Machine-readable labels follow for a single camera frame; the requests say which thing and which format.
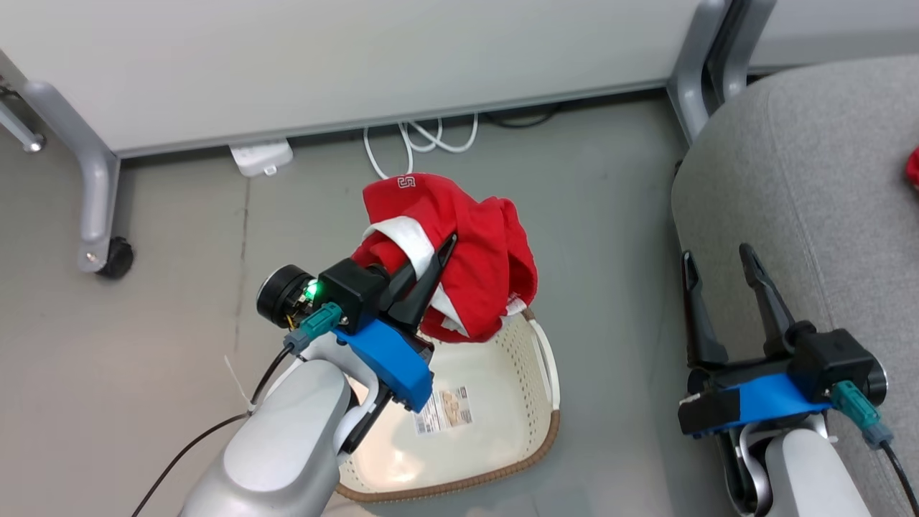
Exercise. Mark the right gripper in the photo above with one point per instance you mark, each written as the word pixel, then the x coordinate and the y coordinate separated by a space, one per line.
pixel 836 359

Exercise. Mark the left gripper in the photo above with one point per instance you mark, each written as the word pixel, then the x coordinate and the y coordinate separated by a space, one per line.
pixel 355 287

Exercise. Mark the red garment with white trim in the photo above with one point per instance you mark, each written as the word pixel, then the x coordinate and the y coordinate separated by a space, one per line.
pixel 481 244

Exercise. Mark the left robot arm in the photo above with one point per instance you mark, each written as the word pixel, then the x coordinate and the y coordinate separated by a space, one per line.
pixel 287 438

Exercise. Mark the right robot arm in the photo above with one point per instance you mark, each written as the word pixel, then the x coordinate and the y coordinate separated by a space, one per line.
pixel 811 474

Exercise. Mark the grey fabric sofa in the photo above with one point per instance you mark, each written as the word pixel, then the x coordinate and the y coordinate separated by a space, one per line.
pixel 804 179

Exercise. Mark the white paper label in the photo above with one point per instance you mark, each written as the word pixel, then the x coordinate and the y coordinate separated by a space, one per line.
pixel 444 411

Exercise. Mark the beige perforated laundry basket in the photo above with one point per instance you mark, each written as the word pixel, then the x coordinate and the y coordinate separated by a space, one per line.
pixel 495 424

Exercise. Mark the white power strip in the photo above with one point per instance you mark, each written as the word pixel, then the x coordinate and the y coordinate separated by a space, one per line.
pixel 260 156

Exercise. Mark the large white partition panel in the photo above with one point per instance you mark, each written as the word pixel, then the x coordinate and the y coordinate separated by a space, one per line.
pixel 359 57

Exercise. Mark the small red garment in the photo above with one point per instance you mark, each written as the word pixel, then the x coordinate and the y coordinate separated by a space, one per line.
pixel 913 169

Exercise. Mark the grey partition end leg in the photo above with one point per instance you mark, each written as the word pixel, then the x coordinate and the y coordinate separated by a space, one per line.
pixel 693 72

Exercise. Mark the grey leg of narrow partition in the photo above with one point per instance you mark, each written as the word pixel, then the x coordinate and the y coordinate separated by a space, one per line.
pixel 743 50

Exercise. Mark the black caster wheel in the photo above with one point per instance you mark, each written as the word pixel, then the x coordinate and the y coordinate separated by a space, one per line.
pixel 118 258

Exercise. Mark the narrow white partition panel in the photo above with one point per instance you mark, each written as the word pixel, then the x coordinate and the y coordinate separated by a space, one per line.
pixel 840 29

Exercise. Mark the grey partition leg with caster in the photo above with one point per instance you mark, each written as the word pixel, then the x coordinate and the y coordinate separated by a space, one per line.
pixel 93 187

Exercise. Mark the grey metal table leg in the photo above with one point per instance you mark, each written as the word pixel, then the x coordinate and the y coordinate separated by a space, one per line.
pixel 18 129

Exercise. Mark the left blue wrist camera mount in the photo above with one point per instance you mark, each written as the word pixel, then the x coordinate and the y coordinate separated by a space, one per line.
pixel 391 362

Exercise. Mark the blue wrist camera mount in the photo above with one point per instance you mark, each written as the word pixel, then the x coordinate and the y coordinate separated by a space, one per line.
pixel 391 362
pixel 768 402

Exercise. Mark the right blue wrist camera mount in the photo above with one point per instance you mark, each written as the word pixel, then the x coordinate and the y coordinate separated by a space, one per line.
pixel 768 402

